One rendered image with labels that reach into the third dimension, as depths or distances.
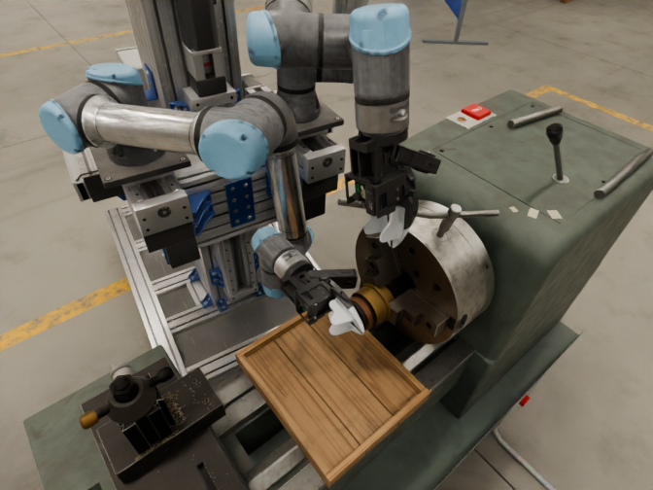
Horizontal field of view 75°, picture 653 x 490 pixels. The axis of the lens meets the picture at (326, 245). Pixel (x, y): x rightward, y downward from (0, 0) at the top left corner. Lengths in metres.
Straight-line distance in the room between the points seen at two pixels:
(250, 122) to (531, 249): 0.60
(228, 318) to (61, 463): 1.12
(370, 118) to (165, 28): 0.85
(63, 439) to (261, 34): 0.85
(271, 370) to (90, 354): 1.41
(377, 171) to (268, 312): 1.46
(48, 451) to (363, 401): 0.65
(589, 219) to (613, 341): 1.67
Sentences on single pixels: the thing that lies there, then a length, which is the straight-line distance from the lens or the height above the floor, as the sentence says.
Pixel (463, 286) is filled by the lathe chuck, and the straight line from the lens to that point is 0.89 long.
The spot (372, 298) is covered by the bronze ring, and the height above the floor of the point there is 1.12.
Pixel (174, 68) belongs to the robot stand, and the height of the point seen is 1.31.
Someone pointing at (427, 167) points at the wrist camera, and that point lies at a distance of 0.70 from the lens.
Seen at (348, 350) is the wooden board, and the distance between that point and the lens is 1.10.
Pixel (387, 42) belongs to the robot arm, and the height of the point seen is 1.63.
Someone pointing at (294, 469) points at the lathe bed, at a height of 0.84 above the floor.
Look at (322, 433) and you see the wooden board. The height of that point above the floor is 0.89.
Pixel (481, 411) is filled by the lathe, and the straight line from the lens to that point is 1.50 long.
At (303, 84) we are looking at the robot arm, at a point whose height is 1.28.
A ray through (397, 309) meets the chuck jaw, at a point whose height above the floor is 1.10.
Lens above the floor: 1.82
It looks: 44 degrees down
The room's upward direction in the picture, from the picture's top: 3 degrees clockwise
